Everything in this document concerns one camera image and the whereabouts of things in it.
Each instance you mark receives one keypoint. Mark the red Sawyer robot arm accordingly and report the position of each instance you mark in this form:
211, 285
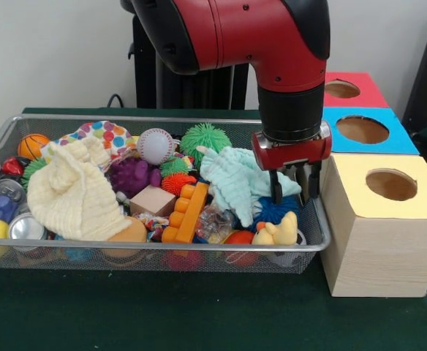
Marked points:
253, 36

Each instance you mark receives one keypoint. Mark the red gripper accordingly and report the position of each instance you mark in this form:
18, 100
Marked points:
294, 155

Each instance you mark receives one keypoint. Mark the polka dot cloth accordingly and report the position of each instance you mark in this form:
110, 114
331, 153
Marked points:
107, 133

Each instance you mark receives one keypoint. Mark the cream muslin cloth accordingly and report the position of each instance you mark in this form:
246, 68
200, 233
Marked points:
71, 197

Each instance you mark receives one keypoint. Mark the shallow mesh bin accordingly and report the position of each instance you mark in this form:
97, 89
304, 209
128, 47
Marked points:
89, 256

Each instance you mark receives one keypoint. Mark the orange toy building block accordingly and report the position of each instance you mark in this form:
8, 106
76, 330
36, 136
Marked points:
188, 215

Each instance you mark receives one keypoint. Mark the small orange basketball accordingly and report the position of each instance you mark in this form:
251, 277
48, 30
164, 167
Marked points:
30, 146

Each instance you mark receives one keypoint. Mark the large green spiky ball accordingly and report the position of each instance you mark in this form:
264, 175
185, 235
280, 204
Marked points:
202, 140

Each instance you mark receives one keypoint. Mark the plain wooden cube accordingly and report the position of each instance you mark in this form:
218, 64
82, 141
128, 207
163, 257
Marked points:
151, 201

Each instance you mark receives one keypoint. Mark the white toy baseball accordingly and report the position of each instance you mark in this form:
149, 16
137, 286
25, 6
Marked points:
155, 146

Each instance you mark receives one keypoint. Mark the yellow plush duck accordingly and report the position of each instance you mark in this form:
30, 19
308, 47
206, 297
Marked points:
279, 232

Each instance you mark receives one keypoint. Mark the wooden box with three holes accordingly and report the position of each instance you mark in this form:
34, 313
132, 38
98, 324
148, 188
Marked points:
381, 256

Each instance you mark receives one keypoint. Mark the light blue muslin cloth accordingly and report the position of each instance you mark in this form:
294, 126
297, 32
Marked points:
231, 175

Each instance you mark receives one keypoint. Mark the purple spiky rubber toy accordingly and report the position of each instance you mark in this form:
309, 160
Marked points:
133, 177

